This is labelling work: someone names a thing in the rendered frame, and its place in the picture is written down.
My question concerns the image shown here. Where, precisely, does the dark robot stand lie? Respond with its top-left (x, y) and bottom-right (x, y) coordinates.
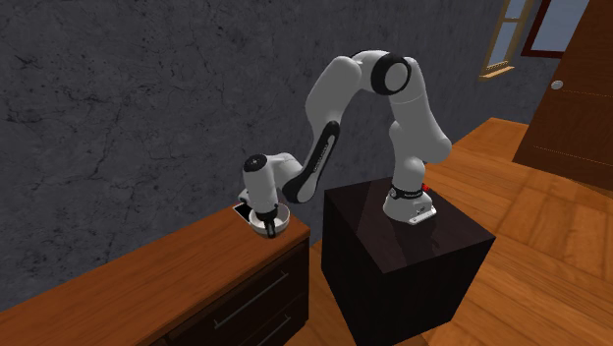
top-left (320, 177), bottom-right (497, 346)

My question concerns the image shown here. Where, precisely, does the brown wooden chest of drawers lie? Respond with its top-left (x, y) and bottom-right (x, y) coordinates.
top-left (0, 202), bottom-right (311, 346)

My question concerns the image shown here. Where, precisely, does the dark red framed window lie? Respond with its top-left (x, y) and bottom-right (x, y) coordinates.
top-left (520, 0), bottom-right (592, 60)

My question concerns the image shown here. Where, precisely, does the black flat phone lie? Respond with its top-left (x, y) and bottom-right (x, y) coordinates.
top-left (232, 202), bottom-right (255, 225)

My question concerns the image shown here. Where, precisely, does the brown wooden door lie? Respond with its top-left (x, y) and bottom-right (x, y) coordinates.
top-left (512, 0), bottom-right (613, 192)

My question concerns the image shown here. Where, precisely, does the tan framed window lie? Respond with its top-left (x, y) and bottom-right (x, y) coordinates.
top-left (478, 0), bottom-right (536, 81)

